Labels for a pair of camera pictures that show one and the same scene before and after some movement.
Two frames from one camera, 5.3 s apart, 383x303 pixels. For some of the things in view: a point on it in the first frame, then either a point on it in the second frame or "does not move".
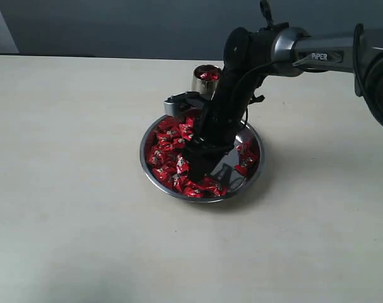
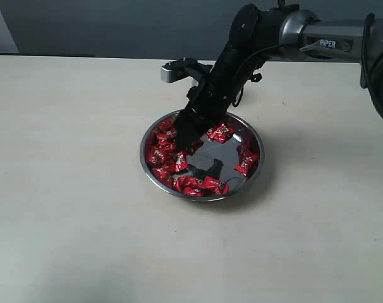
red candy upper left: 170,136 does not move
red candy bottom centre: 191,190 does not move
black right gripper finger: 203,160 -> 188,131
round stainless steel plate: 161,153 does not move
